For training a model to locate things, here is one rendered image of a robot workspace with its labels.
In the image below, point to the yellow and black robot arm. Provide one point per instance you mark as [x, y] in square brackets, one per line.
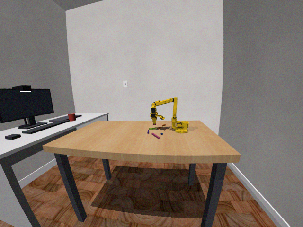
[181, 125]

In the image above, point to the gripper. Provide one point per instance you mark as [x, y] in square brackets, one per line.
[154, 117]

